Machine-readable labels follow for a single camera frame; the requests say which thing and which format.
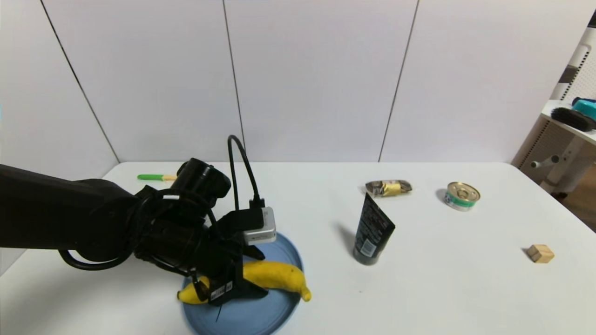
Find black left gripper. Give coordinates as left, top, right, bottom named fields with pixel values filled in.
left=180, top=238, right=270, bottom=306

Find yellow banana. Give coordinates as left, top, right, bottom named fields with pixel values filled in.
left=177, top=260, right=312, bottom=305

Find blue round plate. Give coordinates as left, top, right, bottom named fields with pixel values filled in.
left=181, top=231, right=304, bottom=335

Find teal plastic object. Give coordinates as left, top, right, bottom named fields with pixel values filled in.
left=573, top=96, right=596, bottom=121

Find black squeeze tube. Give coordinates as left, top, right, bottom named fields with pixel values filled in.
left=352, top=192, right=396, bottom=266

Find wrapped snack bar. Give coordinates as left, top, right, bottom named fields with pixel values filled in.
left=365, top=180, right=413, bottom=198

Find small tin can green label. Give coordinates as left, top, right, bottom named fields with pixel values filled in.
left=444, top=181, right=481, bottom=212

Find small wooden cube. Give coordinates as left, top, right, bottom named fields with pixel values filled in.
left=527, top=244, right=555, bottom=264

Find white side desk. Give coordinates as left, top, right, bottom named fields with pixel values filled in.
left=511, top=99, right=596, bottom=198

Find black bristle brush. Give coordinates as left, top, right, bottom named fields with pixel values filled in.
left=551, top=107, right=596, bottom=132

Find white perforated pegboard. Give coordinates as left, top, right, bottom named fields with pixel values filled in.
left=550, top=9, right=596, bottom=104

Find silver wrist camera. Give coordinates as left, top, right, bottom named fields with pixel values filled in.
left=243, top=207, right=277, bottom=246

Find black camera cable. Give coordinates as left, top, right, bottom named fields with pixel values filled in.
left=227, top=134, right=266, bottom=211

